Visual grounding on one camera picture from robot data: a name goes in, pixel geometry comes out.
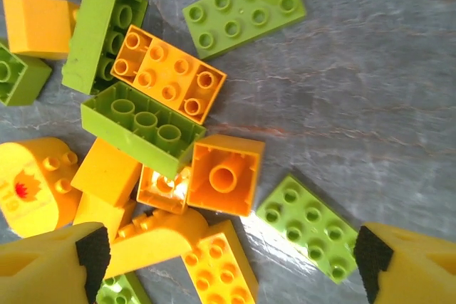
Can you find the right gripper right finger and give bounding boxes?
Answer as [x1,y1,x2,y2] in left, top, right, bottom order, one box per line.
[353,221,456,304]

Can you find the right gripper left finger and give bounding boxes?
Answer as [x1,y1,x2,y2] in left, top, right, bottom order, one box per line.
[0,221,112,304]

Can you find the yellow rounded flame-print lego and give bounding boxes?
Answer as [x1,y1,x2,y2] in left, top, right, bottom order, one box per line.
[0,137,83,239]

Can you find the yellow arch lego brick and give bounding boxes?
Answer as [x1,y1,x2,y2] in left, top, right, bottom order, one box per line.
[104,207,209,280]

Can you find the green lego plate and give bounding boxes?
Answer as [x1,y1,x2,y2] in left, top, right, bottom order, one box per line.
[182,0,308,61]
[256,174,359,285]

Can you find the small yellow lego brick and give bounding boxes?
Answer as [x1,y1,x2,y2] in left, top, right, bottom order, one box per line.
[136,164,192,216]

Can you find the green two-by-four lego brick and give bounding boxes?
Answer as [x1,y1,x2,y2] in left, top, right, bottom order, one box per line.
[80,80,207,182]
[61,0,149,96]

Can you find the yellow two-by-four lego brick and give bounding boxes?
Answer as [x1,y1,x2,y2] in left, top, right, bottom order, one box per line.
[181,219,260,304]

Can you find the yellow two-by-two lego brick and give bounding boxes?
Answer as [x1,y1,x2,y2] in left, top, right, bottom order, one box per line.
[186,134,266,218]

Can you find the yellow stepped lego brick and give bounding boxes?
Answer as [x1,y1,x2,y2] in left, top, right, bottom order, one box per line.
[110,24,228,126]

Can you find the green two-by-two lego brick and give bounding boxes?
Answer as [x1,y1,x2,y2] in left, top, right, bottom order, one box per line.
[0,38,53,108]

